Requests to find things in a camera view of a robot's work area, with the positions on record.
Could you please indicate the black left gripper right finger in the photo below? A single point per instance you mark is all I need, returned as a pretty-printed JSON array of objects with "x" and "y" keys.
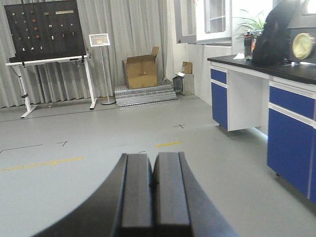
[{"x": 181, "y": 207}]

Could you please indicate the blue white lab bench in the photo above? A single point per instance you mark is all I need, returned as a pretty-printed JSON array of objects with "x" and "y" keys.
[{"x": 279, "y": 100}]

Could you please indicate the grey curtain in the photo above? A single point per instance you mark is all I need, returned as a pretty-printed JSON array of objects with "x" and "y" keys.
[{"x": 134, "y": 27}]

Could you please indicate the sign stand with poster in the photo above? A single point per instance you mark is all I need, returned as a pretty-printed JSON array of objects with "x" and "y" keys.
[{"x": 100, "y": 40}]

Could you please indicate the green potted plant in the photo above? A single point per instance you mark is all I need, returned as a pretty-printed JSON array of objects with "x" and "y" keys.
[{"x": 249, "y": 23}]

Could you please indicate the small cardboard box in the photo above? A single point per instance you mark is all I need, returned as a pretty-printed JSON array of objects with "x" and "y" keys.
[{"x": 187, "y": 67}]

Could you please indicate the metal grate steps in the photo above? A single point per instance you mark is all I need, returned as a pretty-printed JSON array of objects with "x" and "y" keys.
[{"x": 128, "y": 98}]

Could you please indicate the large cardboard box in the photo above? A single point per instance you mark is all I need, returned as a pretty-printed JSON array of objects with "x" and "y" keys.
[{"x": 141, "y": 71}]

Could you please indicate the dark drink bottle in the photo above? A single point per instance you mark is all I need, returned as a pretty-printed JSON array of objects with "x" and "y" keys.
[{"x": 248, "y": 45}]

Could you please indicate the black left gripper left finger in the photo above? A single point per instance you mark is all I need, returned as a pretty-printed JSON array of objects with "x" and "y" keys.
[{"x": 120, "y": 207}]

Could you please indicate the white standing desk frame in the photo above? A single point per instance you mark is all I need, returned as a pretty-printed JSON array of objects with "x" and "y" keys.
[{"x": 57, "y": 79}]

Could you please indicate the black pegboard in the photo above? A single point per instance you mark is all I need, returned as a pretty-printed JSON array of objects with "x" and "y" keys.
[{"x": 45, "y": 30}]

